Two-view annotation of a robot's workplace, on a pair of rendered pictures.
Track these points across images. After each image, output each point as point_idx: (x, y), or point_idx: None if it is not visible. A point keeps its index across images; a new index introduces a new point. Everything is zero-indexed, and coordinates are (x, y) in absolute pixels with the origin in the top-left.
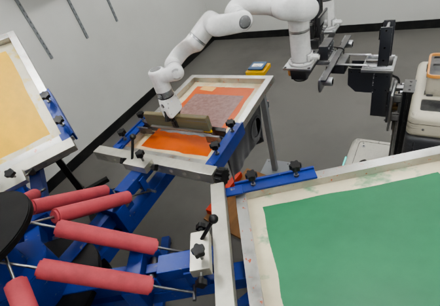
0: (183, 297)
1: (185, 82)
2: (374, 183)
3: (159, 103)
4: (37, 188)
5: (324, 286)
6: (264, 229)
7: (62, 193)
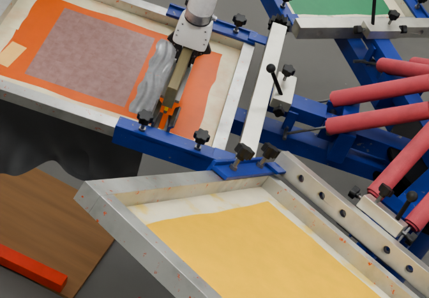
0: None
1: None
2: None
3: (209, 29)
4: None
5: None
6: (319, 16)
7: (390, 110)
